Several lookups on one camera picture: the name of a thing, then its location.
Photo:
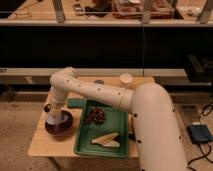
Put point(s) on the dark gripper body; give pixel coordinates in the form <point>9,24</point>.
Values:
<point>47,108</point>

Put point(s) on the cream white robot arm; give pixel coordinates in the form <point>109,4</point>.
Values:
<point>158,138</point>

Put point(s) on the bunch of dark grapes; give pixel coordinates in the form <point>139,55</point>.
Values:
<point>96,115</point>

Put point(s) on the wooden table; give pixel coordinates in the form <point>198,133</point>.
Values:
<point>46,145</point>

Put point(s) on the white round cup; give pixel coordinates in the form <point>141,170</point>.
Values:
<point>126,80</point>

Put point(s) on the blue foot pedal box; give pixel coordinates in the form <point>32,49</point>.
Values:
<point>199,134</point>

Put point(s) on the small dark round lid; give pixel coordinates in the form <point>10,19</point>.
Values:
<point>99,81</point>

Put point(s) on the green sponge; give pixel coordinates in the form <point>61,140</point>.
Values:
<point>75,103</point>

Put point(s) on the purple bowl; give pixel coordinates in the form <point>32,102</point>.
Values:
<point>57,127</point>

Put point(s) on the peeled banana toy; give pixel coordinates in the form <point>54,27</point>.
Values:
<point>107,140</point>

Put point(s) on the clear storage box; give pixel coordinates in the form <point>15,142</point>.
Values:
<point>135,9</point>

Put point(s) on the green plastic tray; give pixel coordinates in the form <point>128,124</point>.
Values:
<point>116,121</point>

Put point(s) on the black equipment box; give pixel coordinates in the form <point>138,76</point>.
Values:
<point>199,69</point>

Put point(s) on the light lavender towel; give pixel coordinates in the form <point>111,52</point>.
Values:
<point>54,119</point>

